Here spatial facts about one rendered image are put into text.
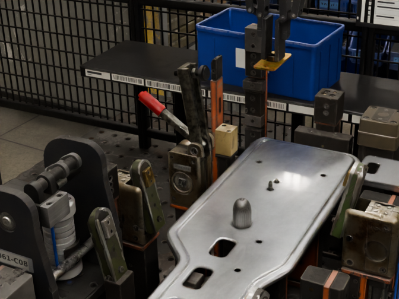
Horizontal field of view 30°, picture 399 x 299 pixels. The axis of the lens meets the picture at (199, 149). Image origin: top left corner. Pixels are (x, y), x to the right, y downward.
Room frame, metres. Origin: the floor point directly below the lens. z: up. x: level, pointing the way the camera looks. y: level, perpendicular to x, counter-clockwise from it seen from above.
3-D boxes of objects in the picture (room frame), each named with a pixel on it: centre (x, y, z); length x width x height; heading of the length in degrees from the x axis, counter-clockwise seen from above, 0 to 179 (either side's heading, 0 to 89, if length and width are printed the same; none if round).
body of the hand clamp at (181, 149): (1.25, 0.02, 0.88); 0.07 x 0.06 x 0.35; 62
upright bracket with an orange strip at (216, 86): (1.33, -0.04, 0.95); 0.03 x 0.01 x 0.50; 152
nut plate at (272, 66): (1.17, -0.13, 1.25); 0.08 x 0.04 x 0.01; 153
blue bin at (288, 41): (1.64, -0.17, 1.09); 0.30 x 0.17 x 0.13; 57
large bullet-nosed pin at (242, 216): (1.06, -0.07, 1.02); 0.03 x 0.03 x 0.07
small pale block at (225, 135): (1.30, -0.05, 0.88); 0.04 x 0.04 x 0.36; 62
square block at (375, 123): (1.35, -0.37, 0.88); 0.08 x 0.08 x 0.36; 62
